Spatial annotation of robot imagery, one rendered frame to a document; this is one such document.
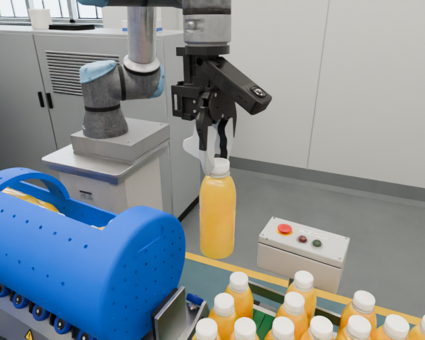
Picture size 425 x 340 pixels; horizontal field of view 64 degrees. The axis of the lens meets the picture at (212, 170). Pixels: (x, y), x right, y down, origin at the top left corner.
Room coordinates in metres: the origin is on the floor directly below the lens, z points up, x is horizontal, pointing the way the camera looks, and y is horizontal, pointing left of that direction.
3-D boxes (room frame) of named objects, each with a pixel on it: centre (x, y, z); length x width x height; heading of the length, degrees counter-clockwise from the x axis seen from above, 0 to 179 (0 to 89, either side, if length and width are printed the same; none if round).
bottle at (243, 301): (0.56, -0.06, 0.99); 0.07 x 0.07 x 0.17
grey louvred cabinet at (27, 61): (2.87, 1.20, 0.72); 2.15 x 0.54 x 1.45; 67
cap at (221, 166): (0.55, -0.01, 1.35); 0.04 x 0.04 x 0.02
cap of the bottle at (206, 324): (0.43, 0.01, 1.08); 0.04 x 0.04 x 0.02
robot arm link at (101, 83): (1.13, 0.36, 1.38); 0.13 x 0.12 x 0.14; 111
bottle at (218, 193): (0.55, -0.01, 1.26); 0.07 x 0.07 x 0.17
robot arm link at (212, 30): (0.57, 0.01, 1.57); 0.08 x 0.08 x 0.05
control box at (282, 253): (0.69, -0.23, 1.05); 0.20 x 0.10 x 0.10; 61
